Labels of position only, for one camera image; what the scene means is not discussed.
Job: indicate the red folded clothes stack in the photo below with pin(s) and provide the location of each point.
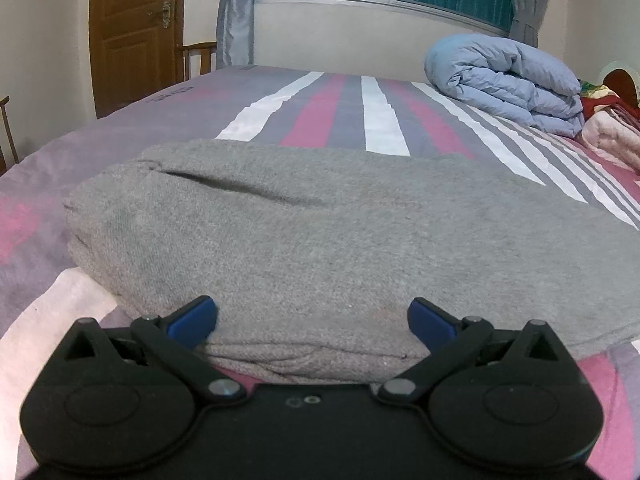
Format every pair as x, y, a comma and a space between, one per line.
596, 97

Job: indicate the striped pink purple bed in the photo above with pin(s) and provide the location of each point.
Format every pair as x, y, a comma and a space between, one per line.
42, 291

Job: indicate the left grey curtain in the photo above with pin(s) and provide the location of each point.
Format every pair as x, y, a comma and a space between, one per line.
235, 33

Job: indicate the folded pink blanket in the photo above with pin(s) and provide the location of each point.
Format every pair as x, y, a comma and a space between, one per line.
611, 139

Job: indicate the wooden chair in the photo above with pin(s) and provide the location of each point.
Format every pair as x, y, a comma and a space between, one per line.
202, 52

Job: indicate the folded light blue duvet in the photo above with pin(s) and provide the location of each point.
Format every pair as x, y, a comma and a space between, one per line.
509, 79

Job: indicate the red wooden headboard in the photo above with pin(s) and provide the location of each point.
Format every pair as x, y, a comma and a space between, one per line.
623, 79

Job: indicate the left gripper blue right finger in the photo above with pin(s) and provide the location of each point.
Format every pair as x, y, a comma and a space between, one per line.
454, 345

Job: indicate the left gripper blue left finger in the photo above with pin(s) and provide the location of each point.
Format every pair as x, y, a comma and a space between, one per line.
170, 341

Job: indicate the grey sweatpants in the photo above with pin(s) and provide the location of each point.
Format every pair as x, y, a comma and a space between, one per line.
313, 256

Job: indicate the brown wooden door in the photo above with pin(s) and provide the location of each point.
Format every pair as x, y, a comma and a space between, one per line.
133, 50

